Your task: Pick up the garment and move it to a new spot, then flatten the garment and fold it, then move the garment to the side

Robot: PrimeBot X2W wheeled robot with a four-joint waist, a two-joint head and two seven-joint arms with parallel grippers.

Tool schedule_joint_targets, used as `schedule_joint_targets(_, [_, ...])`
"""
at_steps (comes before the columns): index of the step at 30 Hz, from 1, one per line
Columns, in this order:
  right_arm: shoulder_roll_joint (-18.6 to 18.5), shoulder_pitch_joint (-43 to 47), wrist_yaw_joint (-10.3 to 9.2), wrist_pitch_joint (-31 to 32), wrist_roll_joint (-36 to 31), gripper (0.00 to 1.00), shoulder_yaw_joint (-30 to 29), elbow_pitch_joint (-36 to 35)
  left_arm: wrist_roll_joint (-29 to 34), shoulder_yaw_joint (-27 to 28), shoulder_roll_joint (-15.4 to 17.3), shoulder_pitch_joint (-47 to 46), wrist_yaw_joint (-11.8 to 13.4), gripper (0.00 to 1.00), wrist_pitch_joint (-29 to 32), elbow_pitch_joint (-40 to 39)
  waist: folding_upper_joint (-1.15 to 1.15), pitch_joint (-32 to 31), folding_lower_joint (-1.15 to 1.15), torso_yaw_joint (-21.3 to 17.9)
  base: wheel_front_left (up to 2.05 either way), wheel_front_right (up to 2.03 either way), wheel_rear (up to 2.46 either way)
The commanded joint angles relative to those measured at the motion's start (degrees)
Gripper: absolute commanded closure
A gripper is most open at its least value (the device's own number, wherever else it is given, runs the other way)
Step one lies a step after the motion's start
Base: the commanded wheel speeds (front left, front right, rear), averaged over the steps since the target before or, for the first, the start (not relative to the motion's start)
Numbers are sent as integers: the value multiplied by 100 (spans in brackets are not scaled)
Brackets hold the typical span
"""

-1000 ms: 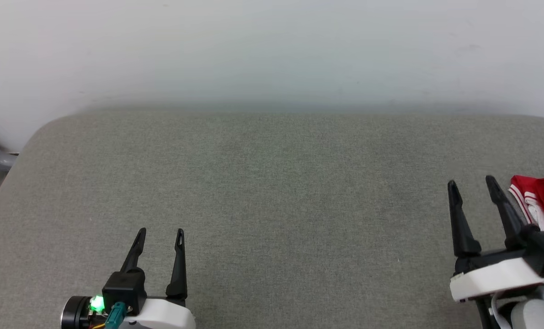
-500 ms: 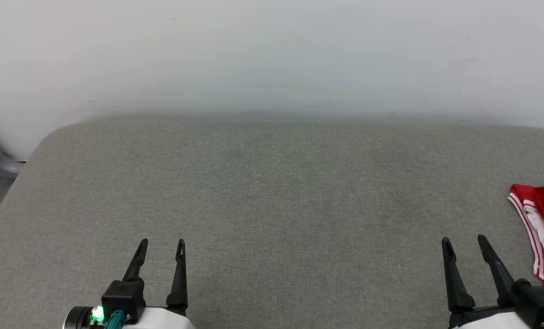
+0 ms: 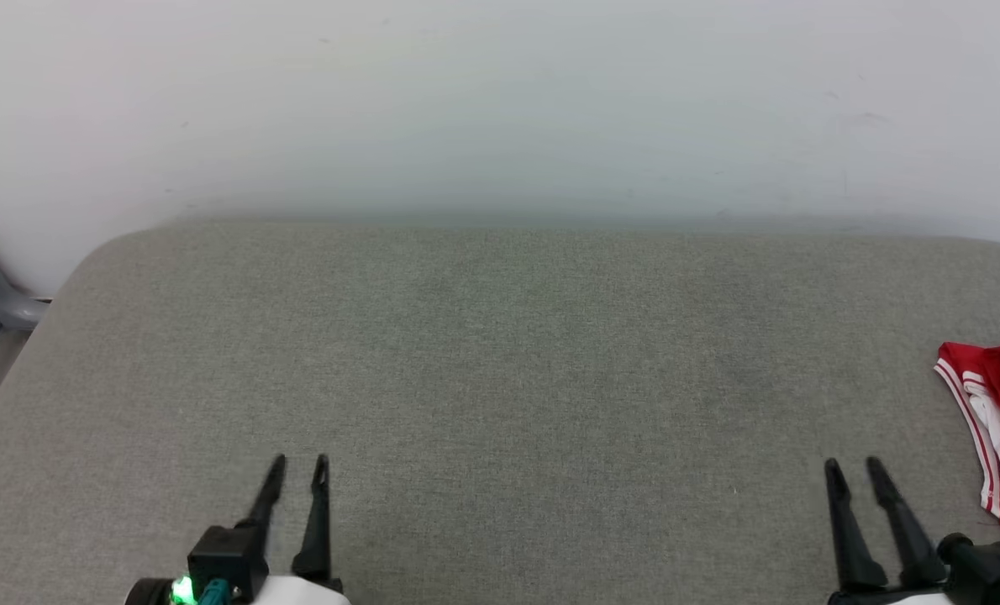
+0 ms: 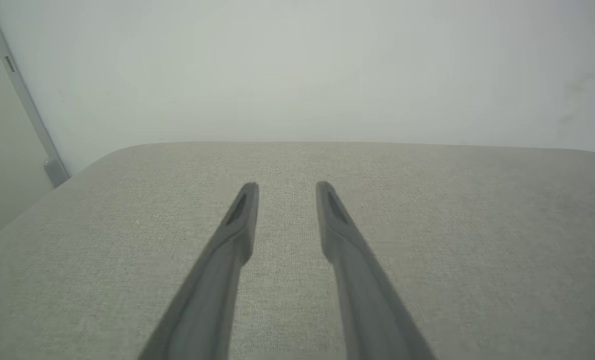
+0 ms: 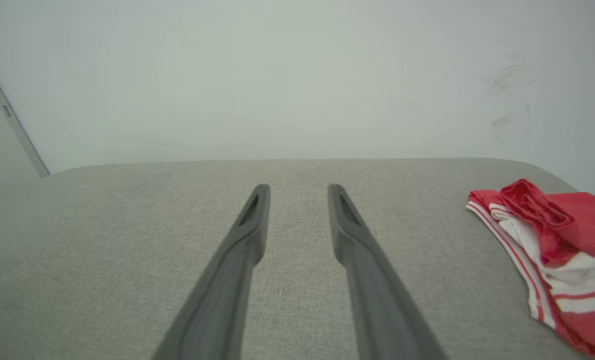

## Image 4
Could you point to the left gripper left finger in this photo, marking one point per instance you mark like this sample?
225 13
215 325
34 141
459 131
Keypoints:
212 290

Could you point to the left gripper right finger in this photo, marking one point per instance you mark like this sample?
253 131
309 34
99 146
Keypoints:
367 300

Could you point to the grey metal pipe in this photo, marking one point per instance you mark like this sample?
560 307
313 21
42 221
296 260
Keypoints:
27 105

